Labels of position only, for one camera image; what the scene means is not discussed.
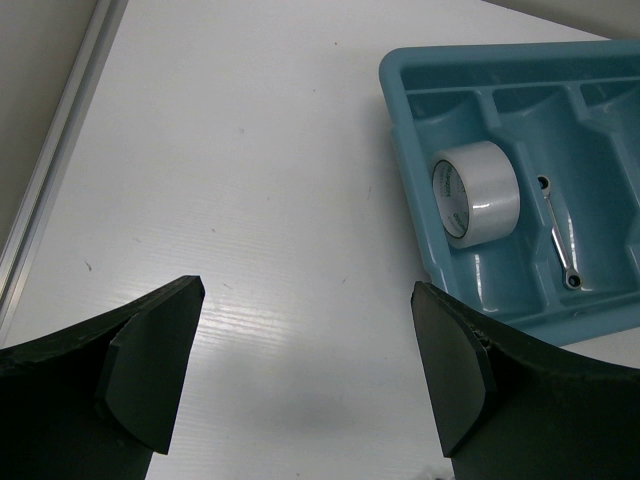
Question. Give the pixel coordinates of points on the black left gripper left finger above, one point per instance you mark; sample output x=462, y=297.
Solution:
x=98, y=399

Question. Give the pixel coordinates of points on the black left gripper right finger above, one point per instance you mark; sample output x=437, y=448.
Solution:
x=509, y=406

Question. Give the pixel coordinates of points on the small silver ratchet wrench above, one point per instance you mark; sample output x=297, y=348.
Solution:
x=571, y=278

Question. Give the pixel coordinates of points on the white tape roll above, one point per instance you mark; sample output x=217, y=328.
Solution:
x=477, y=193

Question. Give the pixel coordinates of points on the blue four-compartment tray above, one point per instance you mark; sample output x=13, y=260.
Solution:
x=569, y=111

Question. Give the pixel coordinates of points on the aluminium left side rail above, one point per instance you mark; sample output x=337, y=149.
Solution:
x=52, y=57

